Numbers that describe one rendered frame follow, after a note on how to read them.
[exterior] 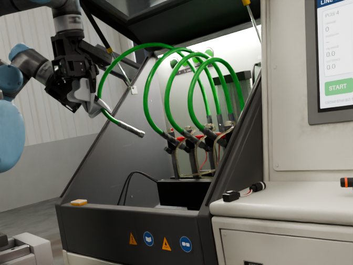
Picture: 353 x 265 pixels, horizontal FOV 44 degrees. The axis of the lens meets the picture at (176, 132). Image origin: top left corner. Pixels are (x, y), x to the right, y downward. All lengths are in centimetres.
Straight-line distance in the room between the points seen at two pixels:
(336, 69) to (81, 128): 750
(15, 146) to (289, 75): 69
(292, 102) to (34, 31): 747
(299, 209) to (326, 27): 47
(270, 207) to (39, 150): 728
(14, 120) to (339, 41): 73
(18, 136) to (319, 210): 54
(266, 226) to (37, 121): 735
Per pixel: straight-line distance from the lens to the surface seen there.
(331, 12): 113
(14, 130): 77
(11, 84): 130
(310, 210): 85
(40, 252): 88
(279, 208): 88
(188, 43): 165
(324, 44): 111
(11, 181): 790
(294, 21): 118
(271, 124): 116
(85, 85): 119
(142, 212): 117
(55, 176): 815
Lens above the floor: 120
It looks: 3 degrees down
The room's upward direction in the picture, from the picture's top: 9 degrees counter-clockwise
